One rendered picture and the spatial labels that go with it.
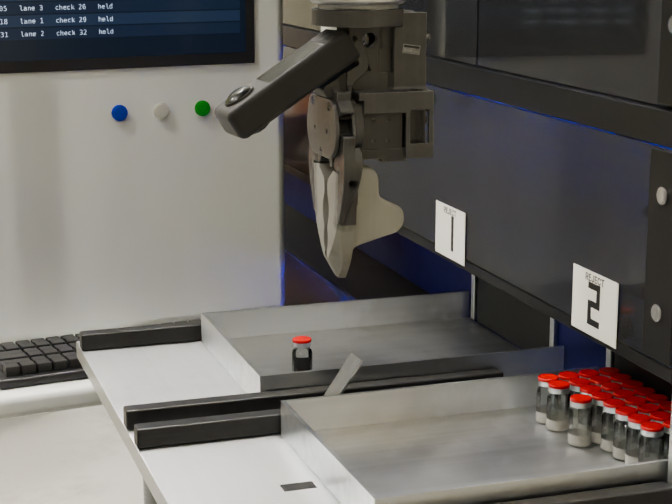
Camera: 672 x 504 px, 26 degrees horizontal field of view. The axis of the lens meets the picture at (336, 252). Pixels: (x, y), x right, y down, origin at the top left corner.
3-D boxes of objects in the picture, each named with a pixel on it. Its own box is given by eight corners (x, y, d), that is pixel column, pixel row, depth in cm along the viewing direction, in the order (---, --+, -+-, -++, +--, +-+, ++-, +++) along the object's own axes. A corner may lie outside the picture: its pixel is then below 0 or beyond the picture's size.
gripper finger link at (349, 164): (363, 228, 112) (363, 113, 110) (344, 229, 111) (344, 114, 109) (343, 216, 116) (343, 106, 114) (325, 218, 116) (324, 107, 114)
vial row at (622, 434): (571, 414, 145) (573, 370, 144) (667, 477, 129) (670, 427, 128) (552, 416, 145) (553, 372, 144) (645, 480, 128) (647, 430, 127)
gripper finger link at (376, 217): (409, 281, 115) (410, 165, 113) (338, 286, 114) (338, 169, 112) (395, 272, 118) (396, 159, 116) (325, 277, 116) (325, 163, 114)
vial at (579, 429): (584, 438, 138) (585, 392, 137) (595, 446, 136) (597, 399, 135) (563, 441, 138) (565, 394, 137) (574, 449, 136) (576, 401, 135)
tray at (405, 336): (467, 317, 182) (468, 290, 181) (563, 377, 158) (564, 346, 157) (201, 341, 171) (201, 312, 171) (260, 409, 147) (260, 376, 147)
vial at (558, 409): (562, 423, 142) (563, 378, 141) (572, 431, 140) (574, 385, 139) (542, 426, 142) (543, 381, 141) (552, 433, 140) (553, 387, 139)
